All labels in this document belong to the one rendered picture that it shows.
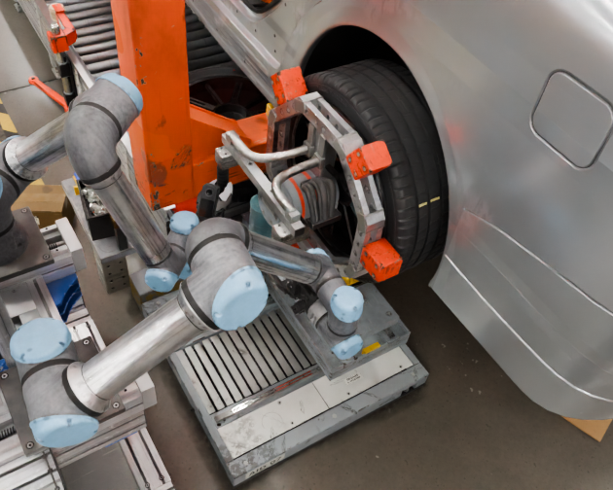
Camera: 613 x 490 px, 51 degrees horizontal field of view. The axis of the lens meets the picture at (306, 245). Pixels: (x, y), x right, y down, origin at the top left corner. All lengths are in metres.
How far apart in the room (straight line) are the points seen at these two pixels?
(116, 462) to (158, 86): 1.15
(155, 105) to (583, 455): 1.95
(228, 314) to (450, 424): 1.51
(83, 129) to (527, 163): 0.94
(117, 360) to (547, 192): 0.93
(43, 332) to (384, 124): 0.96
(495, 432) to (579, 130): 1.50
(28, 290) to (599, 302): 1.42
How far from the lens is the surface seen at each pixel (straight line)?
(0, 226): 1.79
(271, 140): 2.08
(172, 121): 2.11
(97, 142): 1.43
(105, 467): 2.18
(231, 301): 1.17
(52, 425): 1.33
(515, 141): 1.47
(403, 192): 1.72
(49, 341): 1.40
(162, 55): 1.97
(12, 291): 1.92
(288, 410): 2.38
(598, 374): 1.60
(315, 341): 2.45
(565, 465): 2.65
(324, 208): 1.68
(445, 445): 2.52
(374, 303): 2.49
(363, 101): 1.76
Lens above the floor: 2.19
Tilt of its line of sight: 48 degrees down
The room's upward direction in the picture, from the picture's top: 8 degrees clockwise
